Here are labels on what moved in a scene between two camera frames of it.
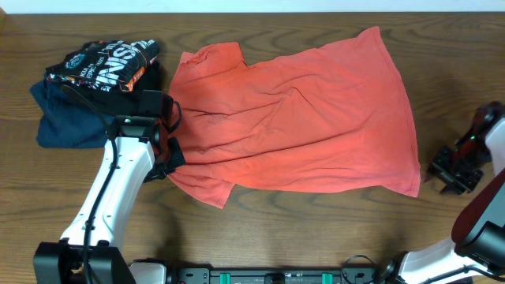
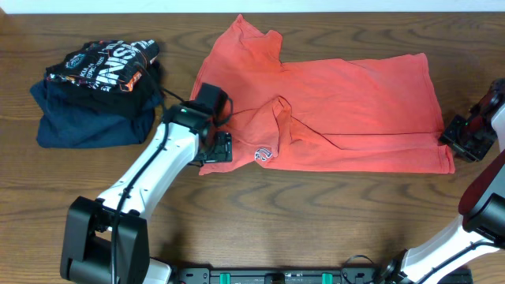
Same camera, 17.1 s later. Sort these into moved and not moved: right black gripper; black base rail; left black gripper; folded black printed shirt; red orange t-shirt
Moved: red orange t-shirt; right black gripper; left black gripper
Not moved: black base rail; folded black printed shirt
